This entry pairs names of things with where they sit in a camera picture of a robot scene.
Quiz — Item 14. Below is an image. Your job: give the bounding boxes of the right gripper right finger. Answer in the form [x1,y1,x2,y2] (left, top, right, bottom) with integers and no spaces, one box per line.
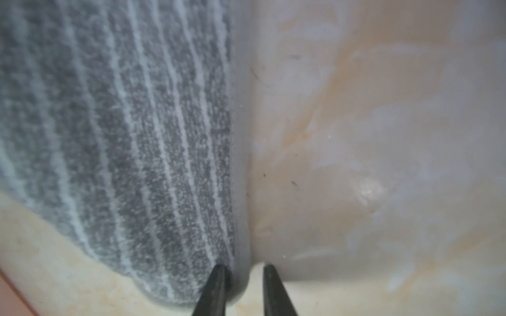
[262,264,298,316]

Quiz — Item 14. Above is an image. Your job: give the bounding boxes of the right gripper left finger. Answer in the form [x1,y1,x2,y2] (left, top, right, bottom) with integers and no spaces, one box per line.
[192,264,232,316]

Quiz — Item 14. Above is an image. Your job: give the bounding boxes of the grey striped dishcloth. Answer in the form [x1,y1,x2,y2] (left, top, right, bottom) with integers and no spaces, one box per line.
[1,1,252,308]

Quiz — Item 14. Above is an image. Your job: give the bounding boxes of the pink plastic basket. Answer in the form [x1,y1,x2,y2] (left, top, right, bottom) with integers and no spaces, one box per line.
[1,271,39,316]

